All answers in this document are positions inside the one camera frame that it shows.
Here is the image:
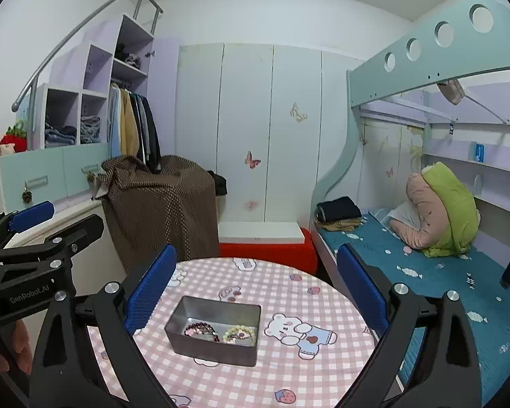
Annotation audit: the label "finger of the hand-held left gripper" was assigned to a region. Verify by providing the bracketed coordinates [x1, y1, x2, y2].
[0, 214, 105, 271]
[0, 201, 56, 249]

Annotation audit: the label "mint drawer cabinet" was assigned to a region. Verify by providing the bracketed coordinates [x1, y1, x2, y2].
[0, 142, 128, 273]

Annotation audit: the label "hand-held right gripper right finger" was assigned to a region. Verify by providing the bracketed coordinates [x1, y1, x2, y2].
[336, 244, 482, 408]

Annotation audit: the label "red strawberry plush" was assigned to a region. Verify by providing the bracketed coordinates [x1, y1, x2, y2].
[0, 125, 28, 154]

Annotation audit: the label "white board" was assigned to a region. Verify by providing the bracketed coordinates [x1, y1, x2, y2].
[218, 221, 311, 245]

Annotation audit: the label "folded jeans stack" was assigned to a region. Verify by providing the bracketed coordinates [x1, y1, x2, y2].
[80, 116, 101, 144]
[45, 124, 77, 145]

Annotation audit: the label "lilac cubby shelf unit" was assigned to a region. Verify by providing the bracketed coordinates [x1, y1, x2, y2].
[34, 14, 156, 150]

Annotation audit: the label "green and pink quilt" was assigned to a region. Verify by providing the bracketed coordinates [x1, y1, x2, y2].
[406, 162, 482, 258]

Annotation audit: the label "folded tan clothes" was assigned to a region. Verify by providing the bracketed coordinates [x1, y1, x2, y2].
[316, 218, 364, 232]

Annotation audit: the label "grey hanging pouch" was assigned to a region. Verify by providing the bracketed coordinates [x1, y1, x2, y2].
[437, 77, 466, 105]

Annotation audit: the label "yellow-green beaded bracelet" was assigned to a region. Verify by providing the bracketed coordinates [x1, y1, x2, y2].
[222, 325, 256, 344]

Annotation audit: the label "black clothing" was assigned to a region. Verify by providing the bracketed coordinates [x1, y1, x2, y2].
[206, 170, 227, 196]

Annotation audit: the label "white pillow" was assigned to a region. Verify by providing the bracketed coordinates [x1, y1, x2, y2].
[389, 202, 421, 230]

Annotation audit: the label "brown dotted cloth cover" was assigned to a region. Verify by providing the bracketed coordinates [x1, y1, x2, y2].
[96, 155, 219, 273]

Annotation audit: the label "white wardrobe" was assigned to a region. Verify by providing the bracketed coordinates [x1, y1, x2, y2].
[174, 42, 353, 226]

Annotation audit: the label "mint bunk bed frame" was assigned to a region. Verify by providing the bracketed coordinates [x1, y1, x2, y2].
[310, 0, 510, 408]

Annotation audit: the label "dark pink beaded bracelet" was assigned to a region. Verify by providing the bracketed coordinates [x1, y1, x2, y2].
[184, 323, 220, 343]

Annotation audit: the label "grey metal tin box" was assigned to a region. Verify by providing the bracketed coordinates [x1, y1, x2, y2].
[164, 295, 262, 367]

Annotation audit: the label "red storage box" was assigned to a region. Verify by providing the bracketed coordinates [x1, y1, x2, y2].
[219, 228, 317, 275]

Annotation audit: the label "person's left hand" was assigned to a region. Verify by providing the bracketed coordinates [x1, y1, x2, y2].
[0, 319, 34, 375]

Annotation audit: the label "row of hanging clothes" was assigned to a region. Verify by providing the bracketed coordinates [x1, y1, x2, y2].
[108, 83, 162, 174]

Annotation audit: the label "blue candy print bedsheet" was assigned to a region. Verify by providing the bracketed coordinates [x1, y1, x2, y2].
[317, 208, 510, 404]

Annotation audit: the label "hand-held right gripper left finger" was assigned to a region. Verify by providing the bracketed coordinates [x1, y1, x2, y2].
[29, 244, 178, 408]

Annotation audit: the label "metal stair handrail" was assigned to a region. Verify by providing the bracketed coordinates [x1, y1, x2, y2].
[12, 0, 164, 113]

